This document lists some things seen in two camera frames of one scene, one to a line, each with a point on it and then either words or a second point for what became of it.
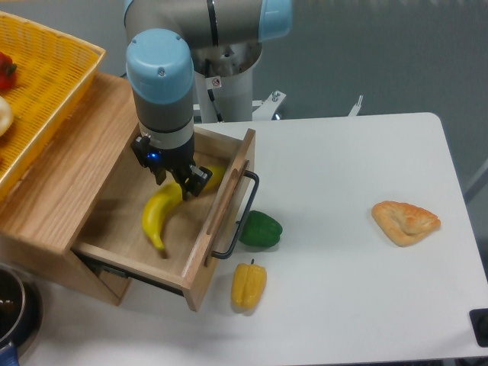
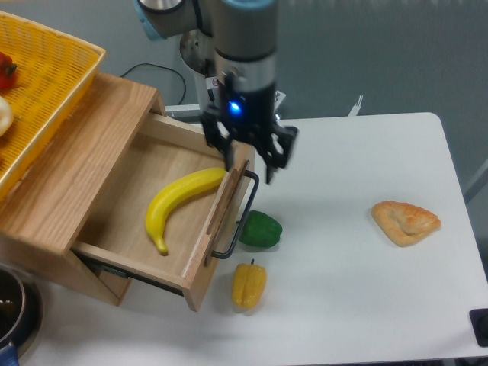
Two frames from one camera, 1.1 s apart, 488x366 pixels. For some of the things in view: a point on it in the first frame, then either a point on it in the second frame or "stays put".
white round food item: x=6 y=117 stays put
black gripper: x=178 y=160 to x=249 y=109
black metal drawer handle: x=253 y=192 stays put
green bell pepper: x=260 y=230 stays put
